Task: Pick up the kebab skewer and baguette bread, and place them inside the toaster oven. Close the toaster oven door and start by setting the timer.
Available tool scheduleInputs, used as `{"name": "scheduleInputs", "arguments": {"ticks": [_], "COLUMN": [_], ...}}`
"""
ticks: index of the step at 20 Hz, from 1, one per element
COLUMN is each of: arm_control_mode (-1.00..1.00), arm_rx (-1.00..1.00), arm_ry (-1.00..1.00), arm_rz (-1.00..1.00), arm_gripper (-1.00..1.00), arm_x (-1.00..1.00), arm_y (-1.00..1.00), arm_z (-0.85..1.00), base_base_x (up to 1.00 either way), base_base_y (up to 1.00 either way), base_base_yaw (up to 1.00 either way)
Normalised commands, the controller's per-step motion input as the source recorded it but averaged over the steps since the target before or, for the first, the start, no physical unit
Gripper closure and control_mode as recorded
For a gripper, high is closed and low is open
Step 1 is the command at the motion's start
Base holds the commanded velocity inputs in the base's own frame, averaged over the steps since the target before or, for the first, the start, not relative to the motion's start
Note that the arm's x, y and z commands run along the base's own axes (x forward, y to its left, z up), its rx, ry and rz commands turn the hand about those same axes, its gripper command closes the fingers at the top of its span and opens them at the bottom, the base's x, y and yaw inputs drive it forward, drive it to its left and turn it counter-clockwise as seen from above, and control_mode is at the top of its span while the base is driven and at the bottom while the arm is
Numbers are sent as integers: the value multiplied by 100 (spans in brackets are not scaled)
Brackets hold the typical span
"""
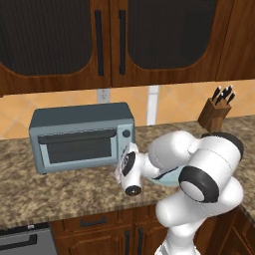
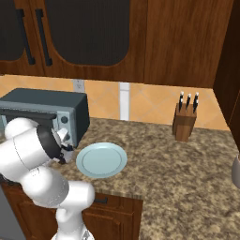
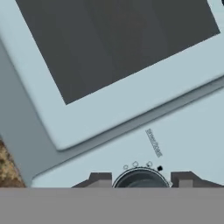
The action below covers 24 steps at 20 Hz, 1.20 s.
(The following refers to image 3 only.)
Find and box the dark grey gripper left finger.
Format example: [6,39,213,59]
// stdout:
[71,171,113,188]

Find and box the dark round timer knob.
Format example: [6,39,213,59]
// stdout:
[112,167,172,188]

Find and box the pale blue toaster oven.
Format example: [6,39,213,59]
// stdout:
[0,0,224,188]

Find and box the toaster oven glass door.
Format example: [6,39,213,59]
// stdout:
[0,0,224,151]

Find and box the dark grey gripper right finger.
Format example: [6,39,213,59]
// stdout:
[170,171,224,188]

